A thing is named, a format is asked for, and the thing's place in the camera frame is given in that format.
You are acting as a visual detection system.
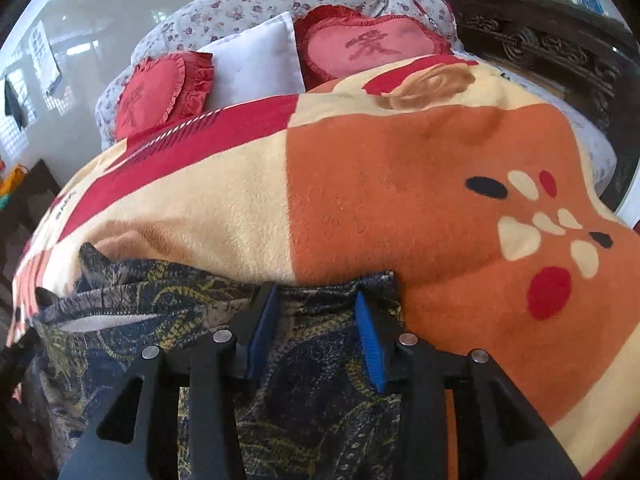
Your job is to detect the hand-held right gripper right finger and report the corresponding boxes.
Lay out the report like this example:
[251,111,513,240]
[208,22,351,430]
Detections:
[354,291,583,480]

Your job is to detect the wall calendar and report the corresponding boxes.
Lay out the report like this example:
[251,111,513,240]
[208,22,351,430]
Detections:
[27,22,63,96]

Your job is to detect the printed rose blanket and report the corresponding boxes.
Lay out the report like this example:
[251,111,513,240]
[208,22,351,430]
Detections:
[5,55,640,480]

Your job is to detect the orange yellow bag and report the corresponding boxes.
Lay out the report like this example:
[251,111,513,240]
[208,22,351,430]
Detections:
[0,165,28,198]

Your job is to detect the navy floral print shirt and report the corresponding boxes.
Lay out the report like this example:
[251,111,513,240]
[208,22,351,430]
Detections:
[10,242,408,480]

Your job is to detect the dark carved wooden headboard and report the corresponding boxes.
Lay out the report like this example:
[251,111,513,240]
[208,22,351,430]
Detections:
[430,0,640,201]

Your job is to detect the white floral bed sheet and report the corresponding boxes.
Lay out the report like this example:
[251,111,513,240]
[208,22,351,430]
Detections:
[565,105,618,196]

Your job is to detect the red heart pillow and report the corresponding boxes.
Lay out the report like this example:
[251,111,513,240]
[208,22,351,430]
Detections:
[294,5,453,92]
[114,51,216,141]

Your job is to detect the dark wooden nightstand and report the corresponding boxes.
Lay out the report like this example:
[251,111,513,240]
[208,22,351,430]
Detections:
[0,159,63,281]

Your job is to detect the dark hanging cloth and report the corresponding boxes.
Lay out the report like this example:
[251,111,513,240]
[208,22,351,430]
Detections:
[4,77,25,131]

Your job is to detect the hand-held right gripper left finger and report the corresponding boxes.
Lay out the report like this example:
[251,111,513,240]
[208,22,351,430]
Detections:
[59,282,280,480]

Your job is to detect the white pillow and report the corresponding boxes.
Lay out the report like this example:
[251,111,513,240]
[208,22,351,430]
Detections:
[197,10,307,111]

